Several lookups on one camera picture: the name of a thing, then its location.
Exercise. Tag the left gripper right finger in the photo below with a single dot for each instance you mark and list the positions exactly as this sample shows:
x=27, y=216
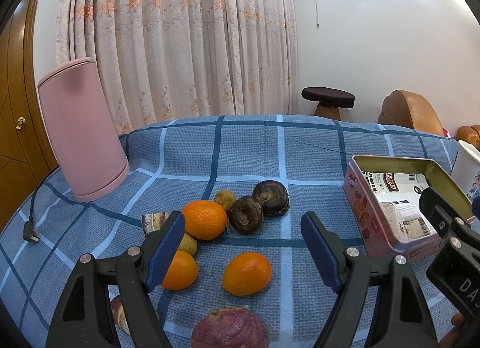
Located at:
x=401, y=316

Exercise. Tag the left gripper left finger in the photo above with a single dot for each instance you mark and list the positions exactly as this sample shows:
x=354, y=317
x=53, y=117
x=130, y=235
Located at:
x=83, y=316

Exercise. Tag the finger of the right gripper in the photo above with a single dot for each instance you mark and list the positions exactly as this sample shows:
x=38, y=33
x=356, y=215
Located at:
x=446, y=221

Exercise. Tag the pink metal tin box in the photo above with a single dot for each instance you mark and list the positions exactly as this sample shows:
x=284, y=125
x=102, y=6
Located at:
x=384, y=194

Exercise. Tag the small orange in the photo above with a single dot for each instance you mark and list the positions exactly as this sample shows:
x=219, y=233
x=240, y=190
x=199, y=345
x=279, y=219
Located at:
x=247, y=274
x=182, y=272

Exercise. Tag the small green-yellow fruit front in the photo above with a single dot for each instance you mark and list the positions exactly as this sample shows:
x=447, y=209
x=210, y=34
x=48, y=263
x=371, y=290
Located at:
x=188, y=244

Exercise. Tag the small green-yellow fruit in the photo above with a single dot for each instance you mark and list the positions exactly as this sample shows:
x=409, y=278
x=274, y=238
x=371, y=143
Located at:
x=188, y=244
x=226, y=198

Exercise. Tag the purple passion fruit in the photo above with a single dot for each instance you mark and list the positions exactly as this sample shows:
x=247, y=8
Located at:
x=230, y=327

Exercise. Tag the large orange tangerine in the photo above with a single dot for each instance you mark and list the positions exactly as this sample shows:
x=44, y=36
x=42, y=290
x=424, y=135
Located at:
x=204, y=220

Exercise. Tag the dark water chestnut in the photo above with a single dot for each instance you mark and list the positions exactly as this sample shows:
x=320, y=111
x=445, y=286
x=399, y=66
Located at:
x=272, y=197
x=246, y=215

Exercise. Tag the small green-yellow fruit back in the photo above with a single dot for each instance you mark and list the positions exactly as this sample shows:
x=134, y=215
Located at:
x=226, y=198

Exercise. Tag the operator hand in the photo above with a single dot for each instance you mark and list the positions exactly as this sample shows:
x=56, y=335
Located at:
x=458, y=325

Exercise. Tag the white paper cup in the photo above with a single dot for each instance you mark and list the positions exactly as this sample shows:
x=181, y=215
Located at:
x=465, y=171

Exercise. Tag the brown leather sofa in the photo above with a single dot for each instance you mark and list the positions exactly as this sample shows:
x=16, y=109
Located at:
x=469, y=134

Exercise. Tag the brown leather armchair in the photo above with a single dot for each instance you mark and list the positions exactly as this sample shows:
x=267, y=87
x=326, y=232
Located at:
x=410, y=110

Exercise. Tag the blue plaid tablecloth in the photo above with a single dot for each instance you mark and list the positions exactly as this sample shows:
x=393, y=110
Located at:
x=180, y=161

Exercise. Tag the wooden door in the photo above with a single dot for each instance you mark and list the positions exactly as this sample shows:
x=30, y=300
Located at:
x=26, y=155

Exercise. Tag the dark round stool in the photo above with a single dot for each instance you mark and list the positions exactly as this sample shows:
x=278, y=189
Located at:
x=329, y=101

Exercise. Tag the pink cylindrical appliance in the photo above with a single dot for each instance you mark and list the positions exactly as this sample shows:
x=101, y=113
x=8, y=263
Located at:
x=81, y=130

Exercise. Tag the floral pink curtain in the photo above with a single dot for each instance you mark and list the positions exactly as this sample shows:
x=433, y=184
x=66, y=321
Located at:
x=162, y=60

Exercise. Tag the black power cord plug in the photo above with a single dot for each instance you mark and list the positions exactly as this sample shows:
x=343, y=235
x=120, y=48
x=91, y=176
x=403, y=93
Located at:
x=29, y=233

